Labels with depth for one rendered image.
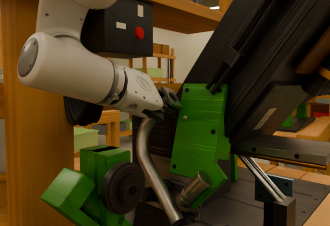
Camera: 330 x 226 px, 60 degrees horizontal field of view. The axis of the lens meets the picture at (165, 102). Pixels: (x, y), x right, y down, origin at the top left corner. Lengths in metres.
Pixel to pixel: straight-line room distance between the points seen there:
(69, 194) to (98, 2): 0.25
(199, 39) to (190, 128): 10.38
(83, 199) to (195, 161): 0.28
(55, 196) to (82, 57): 0.21
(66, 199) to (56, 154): 0.38
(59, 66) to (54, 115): 0.34
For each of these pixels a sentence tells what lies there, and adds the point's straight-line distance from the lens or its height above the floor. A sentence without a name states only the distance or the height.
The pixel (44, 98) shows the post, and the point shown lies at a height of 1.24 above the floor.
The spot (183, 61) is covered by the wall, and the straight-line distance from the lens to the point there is 11.24.
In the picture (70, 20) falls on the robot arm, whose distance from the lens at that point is 0.54.
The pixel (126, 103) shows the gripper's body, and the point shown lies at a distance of 0.53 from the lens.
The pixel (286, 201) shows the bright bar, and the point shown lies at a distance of 0.73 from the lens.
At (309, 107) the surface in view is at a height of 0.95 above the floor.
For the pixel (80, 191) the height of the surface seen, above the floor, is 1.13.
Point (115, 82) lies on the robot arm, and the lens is 0.50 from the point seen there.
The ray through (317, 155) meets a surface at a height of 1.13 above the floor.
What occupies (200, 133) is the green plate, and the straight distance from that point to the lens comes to 0.63.
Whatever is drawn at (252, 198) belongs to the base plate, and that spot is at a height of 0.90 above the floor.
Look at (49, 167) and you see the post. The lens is 0.79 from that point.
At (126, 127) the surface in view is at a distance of 6.39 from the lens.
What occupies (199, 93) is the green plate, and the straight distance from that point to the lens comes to 0.65.
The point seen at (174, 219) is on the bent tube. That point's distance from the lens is 0.61.
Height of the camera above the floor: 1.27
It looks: 4 degrees down
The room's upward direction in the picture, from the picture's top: straight up
